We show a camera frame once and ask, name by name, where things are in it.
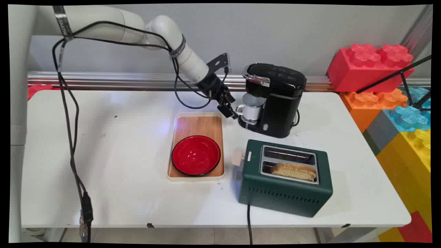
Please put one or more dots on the aluminium rail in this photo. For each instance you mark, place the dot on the aluminium rail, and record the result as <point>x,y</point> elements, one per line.
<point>120,81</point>

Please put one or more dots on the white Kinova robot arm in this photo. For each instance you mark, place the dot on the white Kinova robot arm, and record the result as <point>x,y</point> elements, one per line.
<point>96,24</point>

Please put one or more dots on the red bowl with black rim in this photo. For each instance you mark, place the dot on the red bowl with black rim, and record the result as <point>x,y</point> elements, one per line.
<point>195,155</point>

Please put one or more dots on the red studded toy brick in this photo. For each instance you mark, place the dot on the red studded toy brick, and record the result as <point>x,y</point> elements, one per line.
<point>38,90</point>

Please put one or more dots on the wooden tray with cream rim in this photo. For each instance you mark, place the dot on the wooden tray with cream rim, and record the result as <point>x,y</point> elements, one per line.
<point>196,125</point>

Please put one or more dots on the green two-slot toaster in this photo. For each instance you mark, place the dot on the green two-slot toaster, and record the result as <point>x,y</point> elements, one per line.
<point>286,196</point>

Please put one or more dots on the white enamel mug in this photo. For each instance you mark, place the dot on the white enamel mug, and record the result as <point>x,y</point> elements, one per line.
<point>253,109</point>

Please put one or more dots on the large orange toy brick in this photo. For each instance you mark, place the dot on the large orange toy brick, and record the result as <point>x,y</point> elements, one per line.
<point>365,106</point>

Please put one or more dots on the large blue toy brick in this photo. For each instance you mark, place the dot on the large blue toy brick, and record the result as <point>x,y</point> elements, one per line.
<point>411,119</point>

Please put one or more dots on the black tripod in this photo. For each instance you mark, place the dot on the black tripod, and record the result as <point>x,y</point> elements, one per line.
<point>389,75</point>

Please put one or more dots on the black coffee machine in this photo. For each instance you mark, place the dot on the black coffee machine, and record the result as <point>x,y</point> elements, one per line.
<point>280,103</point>

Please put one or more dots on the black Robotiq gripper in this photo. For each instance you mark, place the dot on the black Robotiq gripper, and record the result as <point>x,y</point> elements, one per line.
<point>212,85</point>

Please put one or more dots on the large red toy brick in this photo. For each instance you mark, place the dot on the large red toy brick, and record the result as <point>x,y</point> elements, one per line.
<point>361,72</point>

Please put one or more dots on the beige toaster lever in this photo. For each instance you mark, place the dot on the beige toaster lever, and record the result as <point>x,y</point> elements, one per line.
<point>237,158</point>

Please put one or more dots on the slanted aluminium frame post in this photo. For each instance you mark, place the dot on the slanted aluminium frame post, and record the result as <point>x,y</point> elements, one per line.
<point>418,31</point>

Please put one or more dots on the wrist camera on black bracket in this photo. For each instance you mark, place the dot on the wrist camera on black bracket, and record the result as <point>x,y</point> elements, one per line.
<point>218,62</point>

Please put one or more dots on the large yellow toy brick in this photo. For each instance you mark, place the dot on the large yellow toy brick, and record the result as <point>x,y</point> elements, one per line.
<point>410,172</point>

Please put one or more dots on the toasted bread slice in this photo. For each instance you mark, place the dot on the toasted bread slice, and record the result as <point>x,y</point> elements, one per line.
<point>294,171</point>

